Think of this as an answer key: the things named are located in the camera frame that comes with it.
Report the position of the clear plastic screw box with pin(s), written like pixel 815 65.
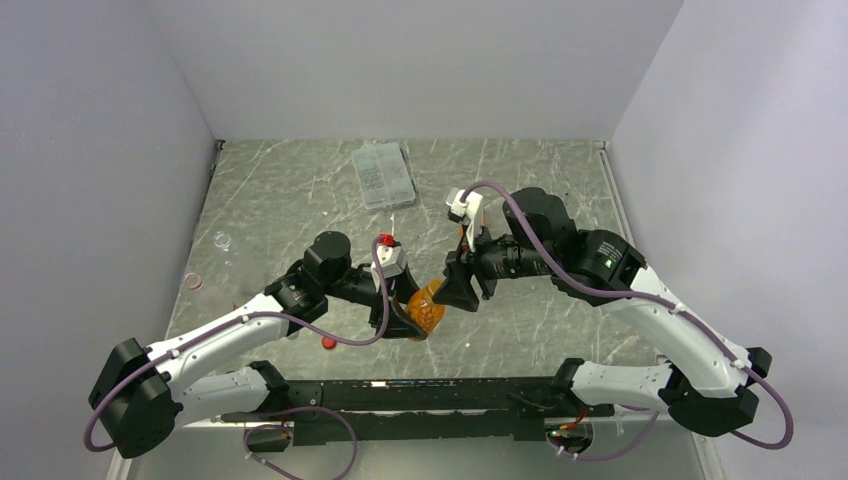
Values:
pixel 384 177

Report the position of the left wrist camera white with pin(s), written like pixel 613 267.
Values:
pixel 390 256

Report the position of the red bottle cap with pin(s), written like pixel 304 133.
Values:
pixel 328 343

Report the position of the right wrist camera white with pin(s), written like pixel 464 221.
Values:
pixel 461 203

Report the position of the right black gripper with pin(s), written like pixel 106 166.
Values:
pixel 457 289

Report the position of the orange juice bottle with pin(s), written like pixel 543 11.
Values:
pixel 425 312
pixel 472 227

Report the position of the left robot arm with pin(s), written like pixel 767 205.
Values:
pixel 144 393

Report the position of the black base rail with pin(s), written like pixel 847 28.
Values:
pixel 519 408

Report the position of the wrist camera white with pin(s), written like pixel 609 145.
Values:
pixel 461 203
pixel 390 256

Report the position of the clear bottle red label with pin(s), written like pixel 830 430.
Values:
pixel 209 298

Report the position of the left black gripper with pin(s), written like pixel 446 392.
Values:
pixel 398 324

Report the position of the clear empty bottle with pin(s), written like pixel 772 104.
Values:
pixel 222 240

